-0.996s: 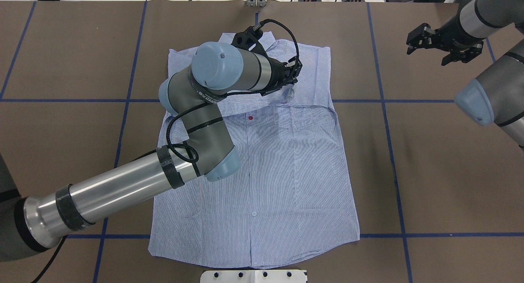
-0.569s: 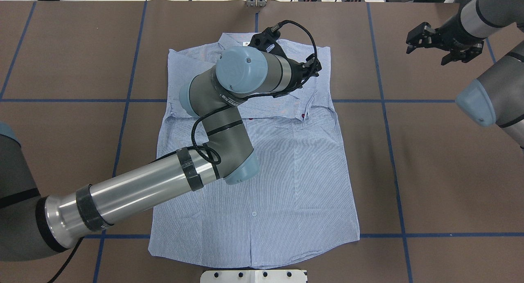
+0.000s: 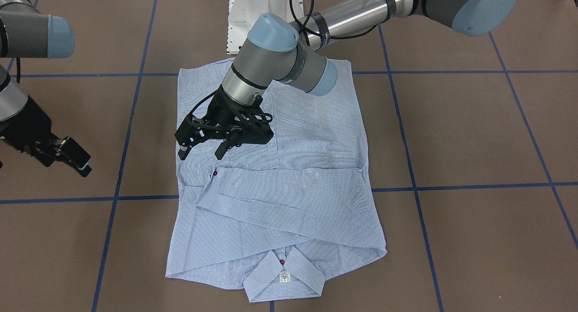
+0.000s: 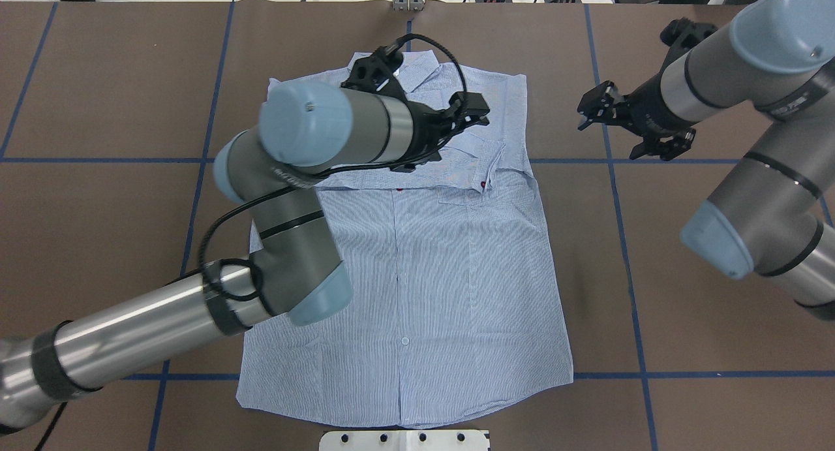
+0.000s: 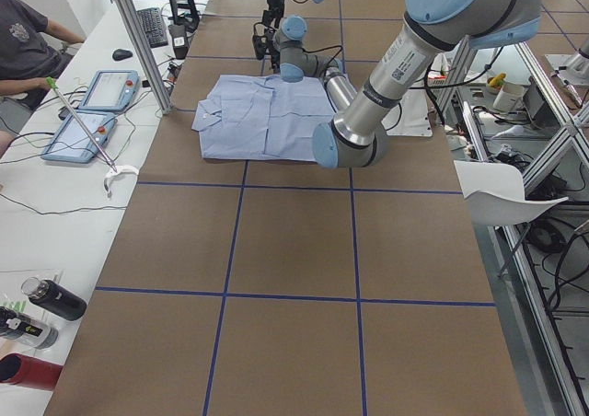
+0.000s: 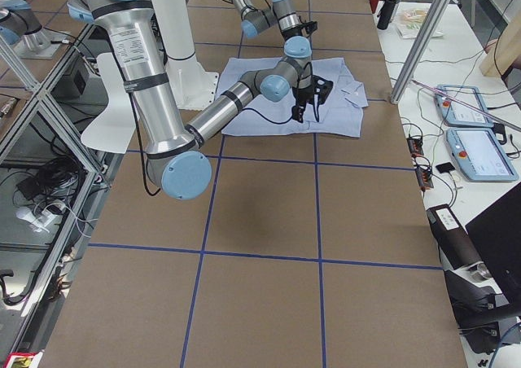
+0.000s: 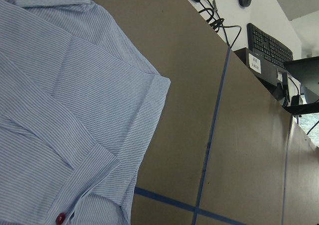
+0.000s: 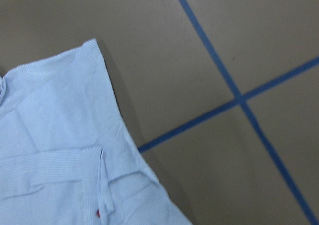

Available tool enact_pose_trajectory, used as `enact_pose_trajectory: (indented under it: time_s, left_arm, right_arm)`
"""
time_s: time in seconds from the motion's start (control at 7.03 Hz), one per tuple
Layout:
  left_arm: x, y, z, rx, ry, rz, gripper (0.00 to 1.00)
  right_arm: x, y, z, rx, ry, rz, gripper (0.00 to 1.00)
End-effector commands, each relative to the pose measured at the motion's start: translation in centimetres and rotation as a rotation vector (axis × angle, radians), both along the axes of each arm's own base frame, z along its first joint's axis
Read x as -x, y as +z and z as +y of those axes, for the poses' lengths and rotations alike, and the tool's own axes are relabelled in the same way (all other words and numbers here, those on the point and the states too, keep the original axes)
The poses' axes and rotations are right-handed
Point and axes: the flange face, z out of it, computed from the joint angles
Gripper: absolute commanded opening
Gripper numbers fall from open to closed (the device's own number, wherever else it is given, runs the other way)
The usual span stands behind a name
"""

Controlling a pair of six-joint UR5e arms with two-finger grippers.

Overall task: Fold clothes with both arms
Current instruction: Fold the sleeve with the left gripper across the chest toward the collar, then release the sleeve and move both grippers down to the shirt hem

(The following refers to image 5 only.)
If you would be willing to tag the light blue striped shirt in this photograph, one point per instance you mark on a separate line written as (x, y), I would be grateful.
(261, 118)

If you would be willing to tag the black keyboard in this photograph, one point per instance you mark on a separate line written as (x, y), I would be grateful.
(153, 26)

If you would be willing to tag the black computer mouse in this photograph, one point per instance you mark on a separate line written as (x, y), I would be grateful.
(121, 54)

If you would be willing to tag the upper teach pendant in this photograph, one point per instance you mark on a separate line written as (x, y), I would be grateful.
(111, 91)

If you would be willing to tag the teach pendant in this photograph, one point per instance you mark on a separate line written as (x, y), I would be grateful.
(111, 91)
(71, 144)

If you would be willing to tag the lower teach pendant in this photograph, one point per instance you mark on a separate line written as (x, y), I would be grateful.
(71, 144)

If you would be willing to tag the long metal rod tool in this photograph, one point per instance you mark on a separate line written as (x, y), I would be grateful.
(52, 85)

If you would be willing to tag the seated person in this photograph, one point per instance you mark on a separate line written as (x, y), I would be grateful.
(27, 60)

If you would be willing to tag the white plastic chair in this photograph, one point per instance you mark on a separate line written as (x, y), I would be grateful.
(495, 194)

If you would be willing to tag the black bottle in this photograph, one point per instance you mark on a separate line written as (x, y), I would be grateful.
(54, 298)

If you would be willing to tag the red bottle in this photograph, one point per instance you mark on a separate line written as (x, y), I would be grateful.
(24, 371)

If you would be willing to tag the aluminium frame post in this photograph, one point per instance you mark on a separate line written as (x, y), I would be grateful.
(143, 50)

